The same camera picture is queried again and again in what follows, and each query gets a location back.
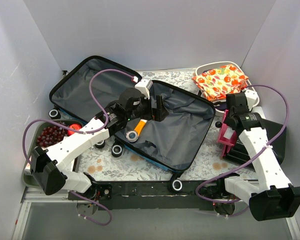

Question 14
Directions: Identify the dark purple garment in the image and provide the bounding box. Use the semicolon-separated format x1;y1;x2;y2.
214;101;227;111

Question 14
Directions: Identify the blue fish-print suitcase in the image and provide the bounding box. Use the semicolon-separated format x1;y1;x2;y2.
49;56;215;178

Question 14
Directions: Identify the orange floral cloth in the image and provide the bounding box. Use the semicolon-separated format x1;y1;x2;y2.
192;63;249;102

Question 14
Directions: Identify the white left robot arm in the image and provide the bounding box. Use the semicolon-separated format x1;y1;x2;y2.
30;88;168;200

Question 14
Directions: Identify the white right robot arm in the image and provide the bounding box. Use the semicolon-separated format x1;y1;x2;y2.
216;92;300;221

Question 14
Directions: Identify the cream plastic basin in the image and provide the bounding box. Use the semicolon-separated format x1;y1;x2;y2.
194;61;255;117

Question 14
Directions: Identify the white device at right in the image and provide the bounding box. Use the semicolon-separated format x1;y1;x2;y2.
253;106;266;119

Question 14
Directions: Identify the black storage box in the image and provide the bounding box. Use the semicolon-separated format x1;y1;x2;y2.
222;120;287;165

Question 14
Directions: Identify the red apple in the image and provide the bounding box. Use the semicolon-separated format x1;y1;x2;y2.
67;123;82;137

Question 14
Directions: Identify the floral fern table mat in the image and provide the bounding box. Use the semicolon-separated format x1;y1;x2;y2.
79;69;236;181

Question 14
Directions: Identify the dark red grape bunch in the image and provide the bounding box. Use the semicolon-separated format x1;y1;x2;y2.
36;124;69;148

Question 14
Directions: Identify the pink patterned packet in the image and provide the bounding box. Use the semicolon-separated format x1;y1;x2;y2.
24;163;31;175

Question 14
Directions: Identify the dark green tray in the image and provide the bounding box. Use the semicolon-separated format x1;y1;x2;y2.
21;118;85;189

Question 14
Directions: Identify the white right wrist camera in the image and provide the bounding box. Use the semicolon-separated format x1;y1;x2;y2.
244;89;260;108

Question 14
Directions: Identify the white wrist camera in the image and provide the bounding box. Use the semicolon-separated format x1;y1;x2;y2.
244;89;260;108
134;78;153;99

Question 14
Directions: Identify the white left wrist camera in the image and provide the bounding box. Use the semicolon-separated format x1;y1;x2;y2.
134;78;153;99

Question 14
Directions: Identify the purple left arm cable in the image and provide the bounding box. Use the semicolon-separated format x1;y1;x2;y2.
23;69;140;226

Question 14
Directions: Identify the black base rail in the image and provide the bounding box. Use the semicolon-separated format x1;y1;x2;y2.
79;180;214;211

